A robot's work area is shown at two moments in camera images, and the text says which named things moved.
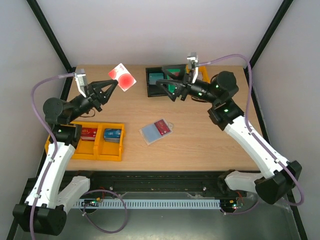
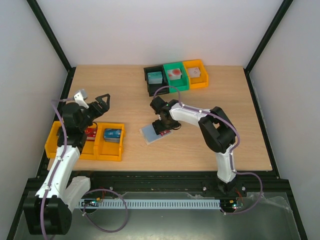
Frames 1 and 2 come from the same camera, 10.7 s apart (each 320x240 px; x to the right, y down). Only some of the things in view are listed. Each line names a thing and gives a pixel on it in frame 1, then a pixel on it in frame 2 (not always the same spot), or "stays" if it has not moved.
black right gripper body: x=185 y=86 -> x=158 y=125
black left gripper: x=95 y=95 -> x=105 y=108
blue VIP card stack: x=112 y=135 stays
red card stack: x=88 y=134 stays
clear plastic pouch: x=156 y=130 stays
